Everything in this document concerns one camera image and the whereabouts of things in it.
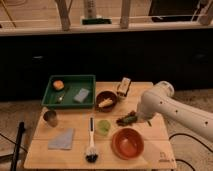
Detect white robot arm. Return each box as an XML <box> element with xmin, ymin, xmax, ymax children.
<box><xmin>136</xmin><ymin>81</ymin><xmax>213</xmax><ymax>142</ymax></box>

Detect light green plastic cup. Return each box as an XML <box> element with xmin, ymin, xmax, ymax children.
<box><xmin>96</xmin><ymin>120</ymin><xmax>111</xmax><ymax>136</ymax></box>

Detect metal cup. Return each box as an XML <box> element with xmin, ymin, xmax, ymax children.
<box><xmin>43</xmin><ymin>110</ymin><xmax>58</xmax><ymax>127</ymax></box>

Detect dark brown bowl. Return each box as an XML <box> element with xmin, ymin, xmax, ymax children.
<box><xmin>95</xmin><ymin>91</ymin><xmax>117</xmax><ymax>112</ymax></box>

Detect yellow corn piece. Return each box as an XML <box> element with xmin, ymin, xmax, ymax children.
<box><xmin>98</xmin><ymin>98</ymin><xmax>113</xmax><ymax>108</ymax></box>

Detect green plastic tray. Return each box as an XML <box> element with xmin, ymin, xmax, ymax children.
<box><xmin>42</xmin><ymin>75</ymin><xmax>96</xmax><ymax>109</ymax></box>

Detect dark red dried chilies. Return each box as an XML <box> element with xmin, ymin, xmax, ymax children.
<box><xmin>116</xmin><ymin>111</ymin><xmax>138</xmax><ymax>126</ymax></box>

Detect orange bun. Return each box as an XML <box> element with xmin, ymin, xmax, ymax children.
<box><xmin>53</xmin><ymin>80</ymin><xmax>64</xmax><ymax>91</ymax></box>

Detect orange bowl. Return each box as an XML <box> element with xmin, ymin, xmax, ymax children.
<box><xmin>111</xmin><ymin>128</ymin><xmax>144</xmax><ymax>160</ymax></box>

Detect green block on shelf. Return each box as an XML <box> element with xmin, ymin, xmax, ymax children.
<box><xmin>82</xmin><ymin>18</ymin><xmax>112</xmax><ymax>25</ymax></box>

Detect grey cloth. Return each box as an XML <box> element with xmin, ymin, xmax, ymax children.
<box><xmin>48</xmin><ymin>128</ymin><xmax>74</xmax><ymax>150</ymax></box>

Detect white dish brush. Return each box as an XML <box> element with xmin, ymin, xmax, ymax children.
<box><xmin>86</xmin><ymin>117</ymin><xmax>98</xmax><ymax>163</ymax></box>

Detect black pole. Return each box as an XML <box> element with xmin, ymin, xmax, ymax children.
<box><xmin>10</xmin><ymin>122</ymin><xmax>25</xmax><ymax>171</ymax></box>

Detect black cable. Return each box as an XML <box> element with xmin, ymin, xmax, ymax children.
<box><xmin>168</xmin><ymin>132</ymin><xmax>213</xmax><ymax>171</ymax></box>

